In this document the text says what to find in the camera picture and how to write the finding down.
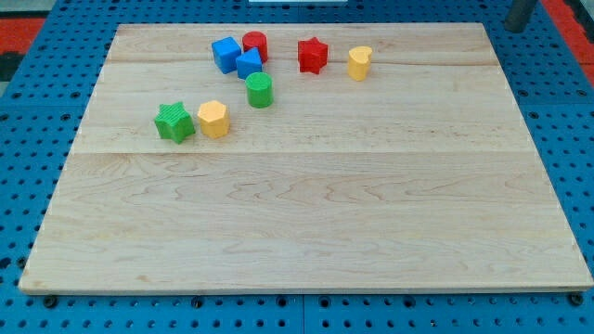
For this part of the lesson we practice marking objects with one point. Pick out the light wooden board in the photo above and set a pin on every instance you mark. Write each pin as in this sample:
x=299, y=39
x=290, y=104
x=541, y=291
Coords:
x=423, y=178

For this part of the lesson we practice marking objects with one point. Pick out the yellow hexagon block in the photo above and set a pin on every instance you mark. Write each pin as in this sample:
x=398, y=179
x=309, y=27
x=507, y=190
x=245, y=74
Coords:
x=214, y=119

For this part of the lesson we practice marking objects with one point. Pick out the green star block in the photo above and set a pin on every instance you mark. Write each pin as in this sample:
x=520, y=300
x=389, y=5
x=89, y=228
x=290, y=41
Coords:
x=174, y=122

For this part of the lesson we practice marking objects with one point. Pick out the red star block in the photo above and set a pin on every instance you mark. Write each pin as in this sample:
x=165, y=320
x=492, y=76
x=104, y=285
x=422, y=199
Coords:
x=312, y=55

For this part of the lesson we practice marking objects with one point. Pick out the blue triangle block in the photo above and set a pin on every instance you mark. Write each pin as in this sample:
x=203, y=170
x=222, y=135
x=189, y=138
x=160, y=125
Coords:
x=248, y=62

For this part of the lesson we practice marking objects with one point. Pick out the red cylinder block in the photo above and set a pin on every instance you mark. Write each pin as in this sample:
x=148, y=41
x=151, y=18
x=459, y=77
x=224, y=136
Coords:
x=258, y=40

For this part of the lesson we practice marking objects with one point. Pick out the green cylinder block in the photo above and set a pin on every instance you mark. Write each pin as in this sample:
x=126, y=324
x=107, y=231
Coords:
x=259, y=88

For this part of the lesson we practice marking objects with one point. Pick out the blue cube block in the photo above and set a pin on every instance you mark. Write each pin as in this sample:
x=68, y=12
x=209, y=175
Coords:
x=225, y=52

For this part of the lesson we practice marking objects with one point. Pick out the yellow heart block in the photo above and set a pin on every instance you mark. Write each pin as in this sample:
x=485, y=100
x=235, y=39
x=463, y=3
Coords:
x=358, y=64

